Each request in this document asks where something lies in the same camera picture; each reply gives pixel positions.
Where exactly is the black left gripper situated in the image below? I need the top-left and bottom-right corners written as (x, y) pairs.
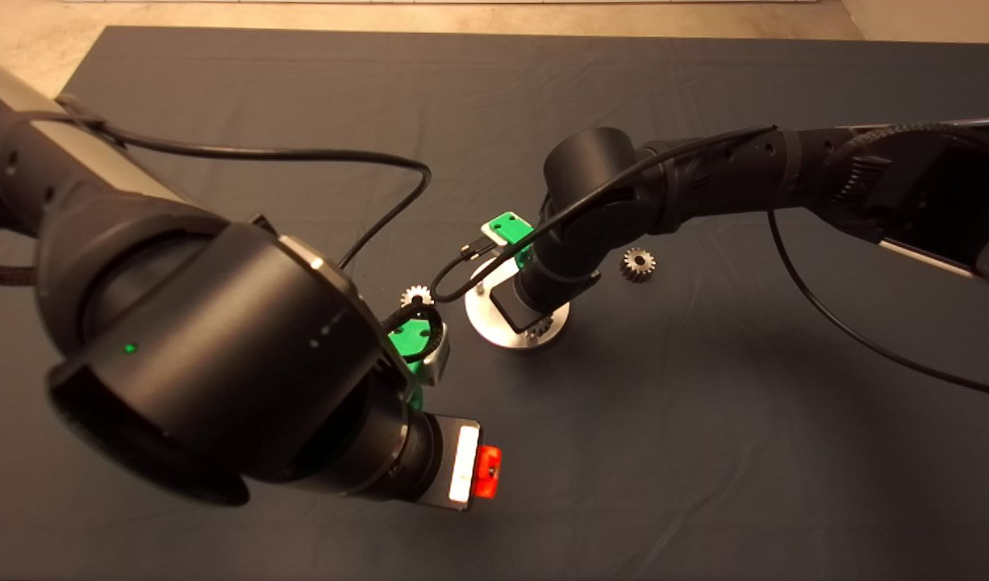
top-left (412, 412), bottom-right (503, 514)

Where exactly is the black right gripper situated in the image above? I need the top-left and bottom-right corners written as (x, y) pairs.
top-left (490, 282), bottom-right (561, 332)

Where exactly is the round metal carrier plate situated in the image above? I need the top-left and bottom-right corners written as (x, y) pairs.
top-left (464, 257), bottom-right (571, 351)

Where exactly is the dark table cloth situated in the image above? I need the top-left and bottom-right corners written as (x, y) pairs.
top-left (0, 27), bottom-right (989, 581)

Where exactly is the black right camera cable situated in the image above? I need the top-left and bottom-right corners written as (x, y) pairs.
top-left (429, 124), bottom-right (989, 401)

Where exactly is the black camera cable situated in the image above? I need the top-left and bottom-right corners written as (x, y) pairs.
top-left (429, 124), bottom-right (989, 401)
top-left (55, 93), bottom-right (445, 356)

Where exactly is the green right camera mount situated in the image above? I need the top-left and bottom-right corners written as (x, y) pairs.
top-left (484, 211), bottom-right (536, 268)

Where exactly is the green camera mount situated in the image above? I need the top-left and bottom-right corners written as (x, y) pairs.
top-left (484, 211), bottom-right (536, 268)
top-left (387, 318), bottom-right (436, 404)

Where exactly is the silver left camera box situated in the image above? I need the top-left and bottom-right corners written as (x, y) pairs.
top-left (418, 326), bottom-right (452, 387)

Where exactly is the green left camera mount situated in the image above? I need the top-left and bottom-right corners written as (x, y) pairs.
top-left (387, 318), bottom-right (436, 404)

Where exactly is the black left camera cable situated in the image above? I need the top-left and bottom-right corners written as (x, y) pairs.
top-left (55, 93), bottom-right (445, 356)

